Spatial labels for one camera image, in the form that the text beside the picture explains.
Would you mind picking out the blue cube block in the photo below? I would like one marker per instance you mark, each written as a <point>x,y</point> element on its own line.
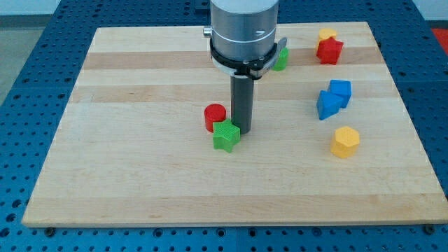
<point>343,89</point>

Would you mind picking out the red cylinder block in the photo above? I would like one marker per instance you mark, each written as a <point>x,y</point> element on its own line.
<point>214,113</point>

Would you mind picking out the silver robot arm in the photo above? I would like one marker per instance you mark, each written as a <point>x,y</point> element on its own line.
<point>242,37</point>

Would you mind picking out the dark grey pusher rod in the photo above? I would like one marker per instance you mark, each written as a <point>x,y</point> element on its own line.
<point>241,90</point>

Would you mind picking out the blue triangle block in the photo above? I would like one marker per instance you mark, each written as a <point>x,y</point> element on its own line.
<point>328,104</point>

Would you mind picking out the yellow hexagon block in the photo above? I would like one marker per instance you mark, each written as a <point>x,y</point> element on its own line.
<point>345,142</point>

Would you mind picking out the green star block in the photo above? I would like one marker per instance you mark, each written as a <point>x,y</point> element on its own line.
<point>225,135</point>

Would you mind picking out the wooden board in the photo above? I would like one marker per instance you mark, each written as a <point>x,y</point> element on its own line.
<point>131,149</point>

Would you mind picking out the yellow heart block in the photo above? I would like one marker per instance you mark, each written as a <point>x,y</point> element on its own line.
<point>325,34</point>

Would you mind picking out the red star block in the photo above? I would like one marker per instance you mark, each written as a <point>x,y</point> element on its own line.
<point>329,51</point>

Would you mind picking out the green block behind arm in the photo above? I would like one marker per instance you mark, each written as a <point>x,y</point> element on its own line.
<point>282,60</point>

